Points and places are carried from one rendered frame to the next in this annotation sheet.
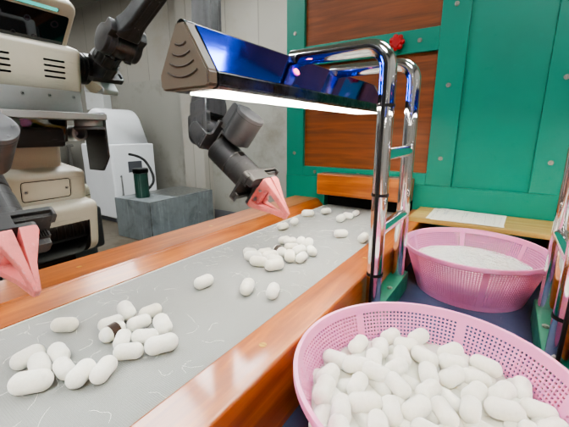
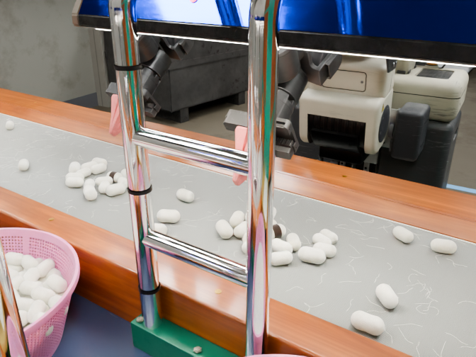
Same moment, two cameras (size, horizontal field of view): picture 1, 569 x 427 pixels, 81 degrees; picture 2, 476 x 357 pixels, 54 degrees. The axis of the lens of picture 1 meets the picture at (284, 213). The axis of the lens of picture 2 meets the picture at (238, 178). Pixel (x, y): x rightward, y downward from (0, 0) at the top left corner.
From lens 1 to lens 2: 0.86 m
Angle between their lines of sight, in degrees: 84
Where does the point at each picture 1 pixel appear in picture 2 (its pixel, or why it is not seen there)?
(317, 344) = (53, 250)
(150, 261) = not seen: hidden behind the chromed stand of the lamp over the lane
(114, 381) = (69, 190)
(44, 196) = (340, 85)
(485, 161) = not seen: outside the picture
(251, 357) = (40, 215)
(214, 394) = (15, 207)
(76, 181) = (372, 78)
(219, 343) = (89, 215)
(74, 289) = not seen: hidden behind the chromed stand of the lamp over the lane
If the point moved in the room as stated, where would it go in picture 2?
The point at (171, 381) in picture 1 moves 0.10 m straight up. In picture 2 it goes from (58, 205) to (48, 151)
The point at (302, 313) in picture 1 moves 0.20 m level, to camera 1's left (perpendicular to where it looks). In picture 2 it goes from (86, 236) to (118, 178)
